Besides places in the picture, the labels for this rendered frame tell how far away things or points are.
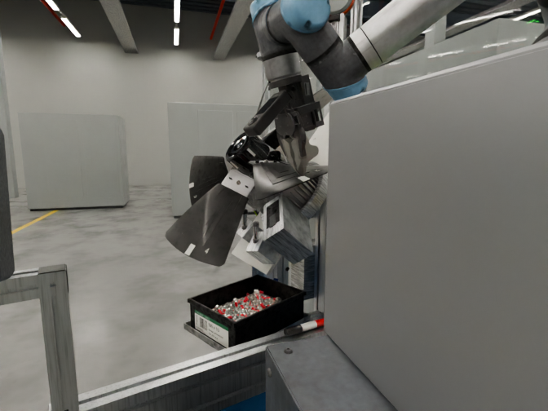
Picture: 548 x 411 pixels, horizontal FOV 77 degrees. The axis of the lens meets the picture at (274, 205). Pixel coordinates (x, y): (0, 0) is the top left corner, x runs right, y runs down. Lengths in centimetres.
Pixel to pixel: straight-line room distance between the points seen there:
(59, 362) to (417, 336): 45
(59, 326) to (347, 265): 38
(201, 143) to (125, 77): 731
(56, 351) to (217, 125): 606
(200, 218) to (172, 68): 1245
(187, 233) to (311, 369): 72
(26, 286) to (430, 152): 47
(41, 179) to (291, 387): 817
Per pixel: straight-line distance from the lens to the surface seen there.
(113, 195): 811
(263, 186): 79
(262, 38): 76
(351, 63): 69
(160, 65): 1339
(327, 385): 35
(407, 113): 27
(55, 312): 54
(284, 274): 121
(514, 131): 21
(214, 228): 99
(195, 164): 133
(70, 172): 823
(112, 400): 60
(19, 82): 1400
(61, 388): 58
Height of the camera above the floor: 120
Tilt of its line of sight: 9 degrees down
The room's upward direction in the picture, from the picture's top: straight up
